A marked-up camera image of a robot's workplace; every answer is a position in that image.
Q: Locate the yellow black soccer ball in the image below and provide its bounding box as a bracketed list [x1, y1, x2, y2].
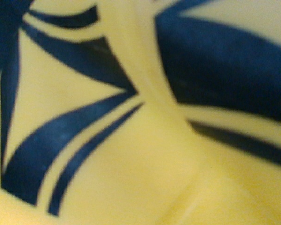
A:
[0, 0, 281, 225]

